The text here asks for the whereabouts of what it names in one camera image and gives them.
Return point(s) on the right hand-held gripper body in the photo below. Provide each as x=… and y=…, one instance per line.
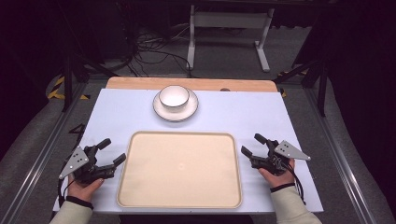
x=289, y=151

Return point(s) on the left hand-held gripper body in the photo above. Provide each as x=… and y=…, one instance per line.
x=76, y=161

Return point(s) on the person's left hand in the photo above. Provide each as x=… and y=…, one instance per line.
x=81, y=190

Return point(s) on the person's right hand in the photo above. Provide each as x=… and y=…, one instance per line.
x=280, y=179

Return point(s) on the white table mat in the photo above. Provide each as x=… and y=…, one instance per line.
x=124, y=112

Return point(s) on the yellow and black floor tape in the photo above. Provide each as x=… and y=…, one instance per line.
x=282, y=92
x=55, y=90

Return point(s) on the beige tray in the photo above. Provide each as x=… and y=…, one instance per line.
x=180, y=169

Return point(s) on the black tripod stand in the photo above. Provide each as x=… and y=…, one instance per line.
x=67, y=84
x=322, y=90

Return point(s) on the wooden table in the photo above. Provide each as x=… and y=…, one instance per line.
x=140, y=83

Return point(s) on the white plate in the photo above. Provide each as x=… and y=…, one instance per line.
x=177, y=115

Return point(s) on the white bowl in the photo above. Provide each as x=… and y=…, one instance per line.
x=174, y=95

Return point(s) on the white metal stand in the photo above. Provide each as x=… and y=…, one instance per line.
x=230, y=20

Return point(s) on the aluminium rail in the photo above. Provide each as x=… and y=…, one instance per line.
x=339, y=155
x=37, y=161

